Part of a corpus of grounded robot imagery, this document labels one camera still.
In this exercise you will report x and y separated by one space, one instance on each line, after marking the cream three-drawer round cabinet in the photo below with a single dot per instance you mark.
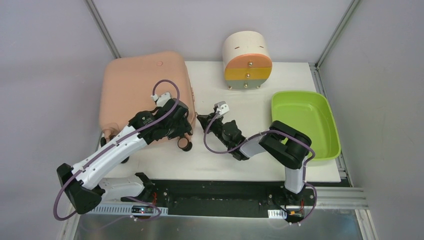
246 60

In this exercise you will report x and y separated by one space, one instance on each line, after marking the green plastic tray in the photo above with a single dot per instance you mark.
310 113

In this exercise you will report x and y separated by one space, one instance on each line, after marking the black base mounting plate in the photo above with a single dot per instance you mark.
224 209

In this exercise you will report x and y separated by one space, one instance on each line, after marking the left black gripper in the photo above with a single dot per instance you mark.
182 124

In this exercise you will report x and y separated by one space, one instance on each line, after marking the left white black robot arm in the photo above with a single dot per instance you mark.
85 183

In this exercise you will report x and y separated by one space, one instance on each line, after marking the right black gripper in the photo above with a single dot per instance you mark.
213 124

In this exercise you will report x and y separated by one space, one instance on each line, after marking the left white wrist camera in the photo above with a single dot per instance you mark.
161 100

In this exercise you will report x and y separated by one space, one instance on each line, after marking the pink hard-shell suitcase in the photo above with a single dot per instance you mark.
129 82

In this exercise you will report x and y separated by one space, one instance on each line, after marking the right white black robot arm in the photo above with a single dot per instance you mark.
287 145

